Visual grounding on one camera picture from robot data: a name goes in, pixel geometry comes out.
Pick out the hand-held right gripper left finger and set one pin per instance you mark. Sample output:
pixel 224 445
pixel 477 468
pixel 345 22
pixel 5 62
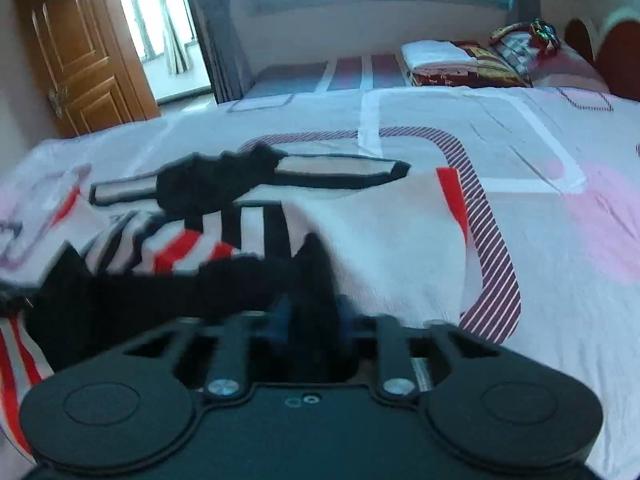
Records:
pixel 280 317

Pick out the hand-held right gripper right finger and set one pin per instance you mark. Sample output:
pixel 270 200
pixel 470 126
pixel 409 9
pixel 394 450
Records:
pixel 346 316

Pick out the striped knit sweater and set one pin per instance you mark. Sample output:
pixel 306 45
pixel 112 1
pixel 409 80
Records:
pixel 390 240

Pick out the small bed with striped sheet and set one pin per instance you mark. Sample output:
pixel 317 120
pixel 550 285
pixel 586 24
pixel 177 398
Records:
pixel 300 77

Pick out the bed with patterned sheet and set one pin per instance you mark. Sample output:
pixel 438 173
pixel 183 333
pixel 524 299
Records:
pixel 550 160

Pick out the red patterned folded blanket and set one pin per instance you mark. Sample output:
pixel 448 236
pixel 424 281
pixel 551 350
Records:
pixel 475 72

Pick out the white folded cloth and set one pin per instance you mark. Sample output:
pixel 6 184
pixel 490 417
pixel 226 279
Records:
pixel 435 55

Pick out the grey curtain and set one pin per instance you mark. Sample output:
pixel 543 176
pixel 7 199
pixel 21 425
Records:
pixel 220 35

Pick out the white sheer curtain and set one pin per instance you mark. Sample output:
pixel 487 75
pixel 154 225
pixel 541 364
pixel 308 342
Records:
pixel 172 25

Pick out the plaid pillow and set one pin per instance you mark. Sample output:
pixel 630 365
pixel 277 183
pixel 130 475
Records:
pixel 560 72

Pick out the brown wooden door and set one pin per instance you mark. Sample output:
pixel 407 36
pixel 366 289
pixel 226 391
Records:
pixel 80 55

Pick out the balcony window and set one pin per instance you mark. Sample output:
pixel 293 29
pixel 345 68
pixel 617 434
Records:
pixel 137 10

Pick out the shiny colourful ribbon bundle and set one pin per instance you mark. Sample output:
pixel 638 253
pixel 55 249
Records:
pixel 546 35

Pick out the red wooden headboard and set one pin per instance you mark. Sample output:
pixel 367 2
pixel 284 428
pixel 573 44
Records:
pixel 620 60

